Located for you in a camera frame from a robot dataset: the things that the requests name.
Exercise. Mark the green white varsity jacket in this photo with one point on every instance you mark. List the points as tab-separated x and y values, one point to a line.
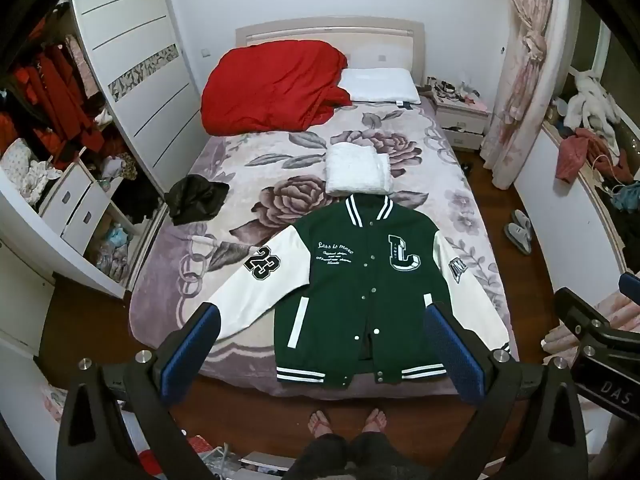
370	280

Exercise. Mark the pink floral cloth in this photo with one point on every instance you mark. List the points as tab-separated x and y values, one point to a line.
612	310

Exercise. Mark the grey slipper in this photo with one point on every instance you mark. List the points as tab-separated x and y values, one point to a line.
519	237
523	220

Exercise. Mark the beige bed headboard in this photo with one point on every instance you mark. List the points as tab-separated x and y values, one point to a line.
385	40

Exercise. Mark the red duvet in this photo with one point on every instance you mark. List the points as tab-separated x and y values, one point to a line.
270	90

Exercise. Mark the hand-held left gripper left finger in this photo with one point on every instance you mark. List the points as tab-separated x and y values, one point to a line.
190	347

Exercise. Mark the white wardrobe drawer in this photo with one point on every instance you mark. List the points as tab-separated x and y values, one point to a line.
65	192
85	217

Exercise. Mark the black crumpled garment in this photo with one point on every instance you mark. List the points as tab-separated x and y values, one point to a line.
195	200

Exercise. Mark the red crumpled garment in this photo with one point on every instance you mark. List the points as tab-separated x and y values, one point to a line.
575	152

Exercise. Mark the white pillow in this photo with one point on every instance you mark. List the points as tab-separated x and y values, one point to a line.
380	85

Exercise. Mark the white dotted cloth pile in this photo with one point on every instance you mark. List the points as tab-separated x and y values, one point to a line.
25	170

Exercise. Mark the white fluffy garment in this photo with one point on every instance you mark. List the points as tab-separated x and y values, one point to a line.
592	100

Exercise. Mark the person's foot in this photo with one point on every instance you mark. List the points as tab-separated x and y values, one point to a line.
320	424
375	420

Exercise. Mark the teal cloth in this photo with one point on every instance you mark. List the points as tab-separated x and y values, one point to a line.
625	197

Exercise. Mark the pastel clothes pile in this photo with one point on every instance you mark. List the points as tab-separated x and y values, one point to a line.
114	252

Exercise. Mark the white folded fluffy blanket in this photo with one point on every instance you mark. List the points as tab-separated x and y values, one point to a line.
357	170

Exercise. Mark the white papers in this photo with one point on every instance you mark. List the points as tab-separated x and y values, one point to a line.
265	465

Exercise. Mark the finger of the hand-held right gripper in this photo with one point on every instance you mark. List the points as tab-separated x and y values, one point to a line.
631	286
575	310

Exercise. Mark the white nightstand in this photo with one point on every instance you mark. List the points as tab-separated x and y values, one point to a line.
462	125

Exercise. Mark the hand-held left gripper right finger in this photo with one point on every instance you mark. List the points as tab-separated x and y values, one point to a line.
456	357

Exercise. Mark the white open wardrobe frame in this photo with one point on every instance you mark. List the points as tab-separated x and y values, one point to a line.
30	260

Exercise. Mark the heap of small nightstand items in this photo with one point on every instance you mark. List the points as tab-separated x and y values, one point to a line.
450	89

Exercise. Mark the person's dark trousers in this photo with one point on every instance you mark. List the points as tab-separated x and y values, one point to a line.
345	457

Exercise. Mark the pink floral curtain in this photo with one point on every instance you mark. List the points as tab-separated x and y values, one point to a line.
525	85

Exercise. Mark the person's right foot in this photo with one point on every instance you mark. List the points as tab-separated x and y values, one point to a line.
375	420

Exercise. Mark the person's left foot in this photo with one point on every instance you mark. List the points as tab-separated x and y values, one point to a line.
320	424

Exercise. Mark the red hanging clothes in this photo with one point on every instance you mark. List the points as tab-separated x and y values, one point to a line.
55	90

